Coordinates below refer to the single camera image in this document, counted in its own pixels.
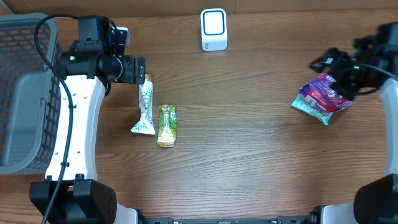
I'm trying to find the grey plastic basket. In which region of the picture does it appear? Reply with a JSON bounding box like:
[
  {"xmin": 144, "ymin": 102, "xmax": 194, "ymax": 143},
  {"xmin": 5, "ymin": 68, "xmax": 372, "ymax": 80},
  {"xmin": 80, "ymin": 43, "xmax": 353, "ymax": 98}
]
[{"xmin": 1, "ymin": 13, "xmax": 60, "ymax": 175}]

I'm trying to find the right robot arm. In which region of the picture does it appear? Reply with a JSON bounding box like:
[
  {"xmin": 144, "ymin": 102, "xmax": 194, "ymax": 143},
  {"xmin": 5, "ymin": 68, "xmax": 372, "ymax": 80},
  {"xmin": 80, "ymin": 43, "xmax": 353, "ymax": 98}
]
[{"xmin": 309, "ymin": 22, "xmax": 397, "ymax": 223}]

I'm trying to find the teal package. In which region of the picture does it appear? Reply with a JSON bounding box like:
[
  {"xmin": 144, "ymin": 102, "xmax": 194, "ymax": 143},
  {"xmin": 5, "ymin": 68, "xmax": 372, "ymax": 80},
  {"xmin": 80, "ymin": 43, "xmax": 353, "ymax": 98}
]
[{"xmin": 291, "ymin": 95, "xmax": 333, "ymax": 126}]

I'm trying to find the white tube with gold cap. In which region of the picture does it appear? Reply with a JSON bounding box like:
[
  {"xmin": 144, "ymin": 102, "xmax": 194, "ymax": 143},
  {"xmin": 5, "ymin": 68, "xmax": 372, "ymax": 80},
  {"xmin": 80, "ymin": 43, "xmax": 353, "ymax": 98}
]
[{"xmin": 131, "ymin": 74, "xmax": 155, "ymax": 135}]

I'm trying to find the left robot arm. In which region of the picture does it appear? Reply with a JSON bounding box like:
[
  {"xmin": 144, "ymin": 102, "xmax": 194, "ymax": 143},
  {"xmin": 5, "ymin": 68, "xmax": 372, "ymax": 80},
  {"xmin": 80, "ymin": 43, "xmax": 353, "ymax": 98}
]
[{"xmin": 29, "ymin": 16, "xmax": 148, "ymax": 224}]

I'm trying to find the green yellow snack pouch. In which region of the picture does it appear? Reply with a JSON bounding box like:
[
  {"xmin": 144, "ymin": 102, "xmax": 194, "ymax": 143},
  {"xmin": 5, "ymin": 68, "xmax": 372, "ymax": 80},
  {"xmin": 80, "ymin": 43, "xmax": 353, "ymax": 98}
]
[{"xmin": 157, "ymin": 105, "xmax": 177, "ymax": 147}]

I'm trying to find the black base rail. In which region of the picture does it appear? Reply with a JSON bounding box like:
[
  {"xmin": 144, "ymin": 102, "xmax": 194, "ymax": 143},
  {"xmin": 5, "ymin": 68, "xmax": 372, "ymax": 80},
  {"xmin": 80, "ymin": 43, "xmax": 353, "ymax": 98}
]
[{"xmin": 139, "ymin": 215, "xmax": 321, "ymax": 224}]

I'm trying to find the purple snack package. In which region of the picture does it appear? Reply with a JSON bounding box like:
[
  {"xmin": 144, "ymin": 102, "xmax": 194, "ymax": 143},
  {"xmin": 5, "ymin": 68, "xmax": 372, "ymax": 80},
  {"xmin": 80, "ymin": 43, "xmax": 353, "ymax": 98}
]
[{"xmin": 299, "ymin": 73, "xmax": 353, "ymax": 114}]

